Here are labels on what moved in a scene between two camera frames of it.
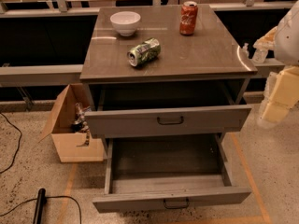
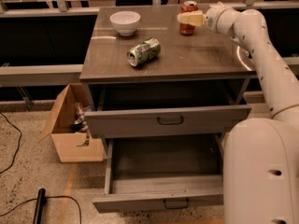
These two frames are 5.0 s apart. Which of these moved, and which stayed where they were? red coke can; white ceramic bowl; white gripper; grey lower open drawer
Moved: white gripper
Stayed: white ceramic bowl; grey lower open drawer; red coke can
